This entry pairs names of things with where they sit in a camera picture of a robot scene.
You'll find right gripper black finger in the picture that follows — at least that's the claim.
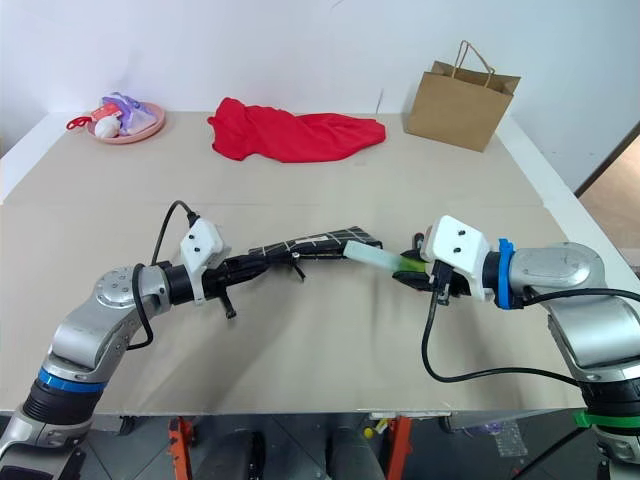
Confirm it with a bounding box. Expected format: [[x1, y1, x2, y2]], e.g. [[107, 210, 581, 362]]
[[402, 232, 427, 262], [394, 271, 433, 292]]

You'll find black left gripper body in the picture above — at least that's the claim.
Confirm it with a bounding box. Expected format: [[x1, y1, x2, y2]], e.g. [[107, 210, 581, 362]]
[[202, 257, 242, 302]]

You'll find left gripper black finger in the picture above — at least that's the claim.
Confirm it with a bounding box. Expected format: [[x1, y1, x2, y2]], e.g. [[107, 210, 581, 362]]
[[238, 266, 276, 291], [237, 253, 274, 276]]

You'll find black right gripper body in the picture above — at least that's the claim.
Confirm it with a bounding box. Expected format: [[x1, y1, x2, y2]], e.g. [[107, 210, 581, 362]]
[[424, 261, 472, 302]]

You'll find green highlighter with clear cap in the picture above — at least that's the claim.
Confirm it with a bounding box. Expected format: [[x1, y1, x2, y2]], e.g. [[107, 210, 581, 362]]
[[343, 240, 429, 275]]

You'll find black grid pouch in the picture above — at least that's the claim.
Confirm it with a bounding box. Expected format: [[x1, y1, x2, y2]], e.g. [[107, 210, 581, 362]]
[[248, 225, 385, 284]]

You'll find red cloth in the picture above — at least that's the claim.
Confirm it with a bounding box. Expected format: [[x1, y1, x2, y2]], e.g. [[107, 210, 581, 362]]
[[207, 96, 388, 164]]

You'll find brown paper bag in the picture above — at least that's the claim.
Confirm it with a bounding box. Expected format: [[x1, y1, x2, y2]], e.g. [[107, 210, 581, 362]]
[[403, 40, 522, 153]]

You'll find small yellow object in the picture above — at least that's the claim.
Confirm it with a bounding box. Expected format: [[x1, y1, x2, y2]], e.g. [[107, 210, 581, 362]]
[[363, 418, 389, 442]]

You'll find orange metal table leg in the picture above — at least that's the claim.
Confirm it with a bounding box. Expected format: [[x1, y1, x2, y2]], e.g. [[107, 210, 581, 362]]
[[166, 414, 195, 480], [386, 414, 414, 480]]

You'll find pink plate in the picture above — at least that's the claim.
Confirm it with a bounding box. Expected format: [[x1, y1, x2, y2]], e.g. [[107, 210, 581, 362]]
[[87, 101, 167, 146]]

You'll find purple soft item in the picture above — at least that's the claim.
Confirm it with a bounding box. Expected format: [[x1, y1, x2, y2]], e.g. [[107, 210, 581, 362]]
[[102, 91, 157, 135]]

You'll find white round item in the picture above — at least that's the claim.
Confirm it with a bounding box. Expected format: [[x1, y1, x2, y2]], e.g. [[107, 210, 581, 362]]
[[94, 115, 122, 139]]

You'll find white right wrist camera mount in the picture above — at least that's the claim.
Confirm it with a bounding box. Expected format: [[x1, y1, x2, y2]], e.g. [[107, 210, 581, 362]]
[[418, 215, 492, 303]]

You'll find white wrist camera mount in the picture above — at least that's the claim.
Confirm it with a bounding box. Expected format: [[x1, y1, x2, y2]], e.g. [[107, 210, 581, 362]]
[[418, 215, 492, 303], [179, 218, 232, 306]]

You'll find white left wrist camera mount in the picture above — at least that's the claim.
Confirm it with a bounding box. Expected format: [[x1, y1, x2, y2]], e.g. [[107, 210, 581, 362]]
[[179, 218, 232, 306]]

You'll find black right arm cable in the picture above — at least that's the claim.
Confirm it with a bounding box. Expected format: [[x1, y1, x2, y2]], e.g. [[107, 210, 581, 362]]
[[421, 287, 640, 389]]

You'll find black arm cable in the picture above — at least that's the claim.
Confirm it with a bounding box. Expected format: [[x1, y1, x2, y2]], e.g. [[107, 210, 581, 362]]
[[421, 287, 640, 389], [127, 200, 202, 351]]

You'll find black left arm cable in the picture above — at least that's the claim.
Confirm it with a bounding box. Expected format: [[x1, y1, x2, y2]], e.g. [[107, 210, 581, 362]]
[[127, 200, 202, 351]]

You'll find brown wooden door frame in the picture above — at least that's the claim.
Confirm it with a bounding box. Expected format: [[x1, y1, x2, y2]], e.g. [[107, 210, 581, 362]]
[[573, 122, 640, 197]]

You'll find small red handled tool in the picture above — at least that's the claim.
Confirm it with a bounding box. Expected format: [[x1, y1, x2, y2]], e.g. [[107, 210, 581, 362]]
[[66, 112, 97, 132]]

